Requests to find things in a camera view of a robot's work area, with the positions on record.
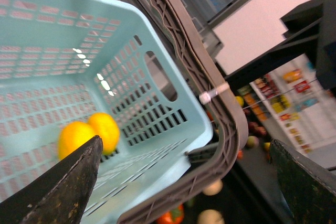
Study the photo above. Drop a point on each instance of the white zip tie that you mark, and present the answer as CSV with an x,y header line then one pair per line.
x,y
207,96

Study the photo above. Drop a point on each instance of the cream pear front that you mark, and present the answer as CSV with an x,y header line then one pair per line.
x,y
210,216

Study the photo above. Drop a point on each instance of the grey basket handle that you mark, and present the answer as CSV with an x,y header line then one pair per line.
x,y
213,161

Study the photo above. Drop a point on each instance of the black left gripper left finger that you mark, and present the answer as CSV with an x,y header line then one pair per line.
x,y
59,195

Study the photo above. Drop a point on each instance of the yellow lemon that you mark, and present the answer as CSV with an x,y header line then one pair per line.
x,y
106,127
73,136

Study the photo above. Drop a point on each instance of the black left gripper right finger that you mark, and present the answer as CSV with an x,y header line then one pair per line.
x,y
308,188

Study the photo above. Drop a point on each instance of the cream pear left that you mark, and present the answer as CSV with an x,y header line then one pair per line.
x,y
214,188

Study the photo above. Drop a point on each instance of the cream pear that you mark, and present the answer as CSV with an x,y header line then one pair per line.
x,y
210,216
214,188

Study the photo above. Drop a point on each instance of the light blue shopping basket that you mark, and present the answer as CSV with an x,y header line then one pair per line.
x,y
64,60

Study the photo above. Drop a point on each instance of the orange persimmon green calyx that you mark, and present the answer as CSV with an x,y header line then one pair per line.
x,y
174,216

